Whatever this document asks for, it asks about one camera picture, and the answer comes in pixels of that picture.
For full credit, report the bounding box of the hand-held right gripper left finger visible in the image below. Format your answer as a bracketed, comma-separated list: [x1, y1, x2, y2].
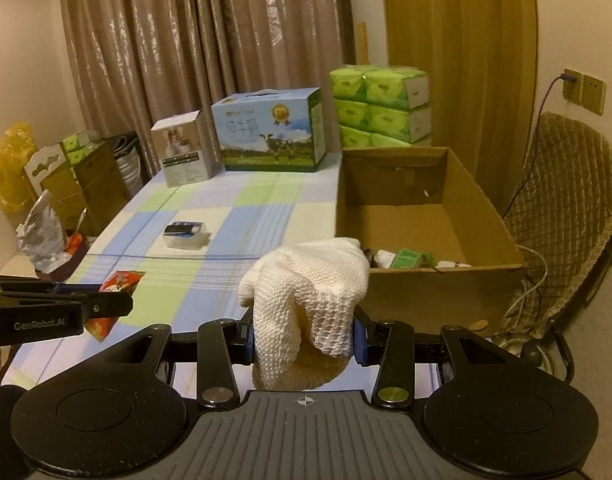
[106, 306, 257, 411]

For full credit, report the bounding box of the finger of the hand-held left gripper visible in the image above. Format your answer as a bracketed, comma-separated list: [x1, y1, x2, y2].
[0, 291, 134, 320]
[0, 273, 104, 295]

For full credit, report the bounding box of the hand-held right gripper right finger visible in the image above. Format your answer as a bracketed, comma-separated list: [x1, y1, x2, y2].
[353, 307, 510, 411]

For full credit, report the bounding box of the red snack packet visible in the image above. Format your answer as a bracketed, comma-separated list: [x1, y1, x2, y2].
[84, 269, 147, 344]

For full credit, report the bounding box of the white knitted glove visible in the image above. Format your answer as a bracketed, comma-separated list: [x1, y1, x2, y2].
[238, 237, 371, 391]

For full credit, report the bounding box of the large cardboard box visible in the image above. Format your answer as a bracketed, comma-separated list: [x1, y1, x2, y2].
[334, 146, 527, 337]

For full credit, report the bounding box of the white and green medicine box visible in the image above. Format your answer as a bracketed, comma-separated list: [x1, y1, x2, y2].
[375, 248, 435, 270]

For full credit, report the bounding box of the dark red flat box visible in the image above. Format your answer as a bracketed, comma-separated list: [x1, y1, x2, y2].
[35, 240, 92, 281]

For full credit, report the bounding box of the crumpled silver foil bag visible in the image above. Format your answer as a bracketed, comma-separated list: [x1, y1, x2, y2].
[16, 189, 69, 274]

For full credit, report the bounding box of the clear plastic case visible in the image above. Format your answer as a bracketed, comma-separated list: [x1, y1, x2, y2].
[164, 219, 209, 250]

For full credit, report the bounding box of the plain brown cardboard carton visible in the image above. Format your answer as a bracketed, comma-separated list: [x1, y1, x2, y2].
[74, 141, 132, 236]

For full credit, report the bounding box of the yellow plastic bag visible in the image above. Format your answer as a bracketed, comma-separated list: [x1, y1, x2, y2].
[0, 120, 39, 214]

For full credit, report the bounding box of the white striped bag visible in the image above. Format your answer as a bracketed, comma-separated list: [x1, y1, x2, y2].
[112, 132, 149, 196]

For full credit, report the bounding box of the white box with animal print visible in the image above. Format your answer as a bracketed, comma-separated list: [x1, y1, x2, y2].
[150, 108, 225, 189]

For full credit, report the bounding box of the blue milk gift carton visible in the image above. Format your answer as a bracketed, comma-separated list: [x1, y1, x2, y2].
[210, 87, 328, 173]

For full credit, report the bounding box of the stack of green tissue packs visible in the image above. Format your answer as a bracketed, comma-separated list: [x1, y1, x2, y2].
[329, 64, 433, 149]

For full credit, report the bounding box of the quilted brown chair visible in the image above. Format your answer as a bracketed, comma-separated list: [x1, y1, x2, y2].
[500, 111, 612, 387]

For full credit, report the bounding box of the brown shiny curtain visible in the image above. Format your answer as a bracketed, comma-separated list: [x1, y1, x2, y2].
[58, 0, 355, 162]

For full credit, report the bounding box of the brown carton with white handle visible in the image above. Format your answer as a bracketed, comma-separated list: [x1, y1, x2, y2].
[24, 144, 87, 234]

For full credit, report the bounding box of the white cable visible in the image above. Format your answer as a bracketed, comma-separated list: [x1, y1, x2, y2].
[500, 244, 550, 332]

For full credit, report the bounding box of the beige wall socket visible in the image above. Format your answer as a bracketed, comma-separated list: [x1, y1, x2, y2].
[562, 67, 585, 104]
[583, 74, 607, 115]

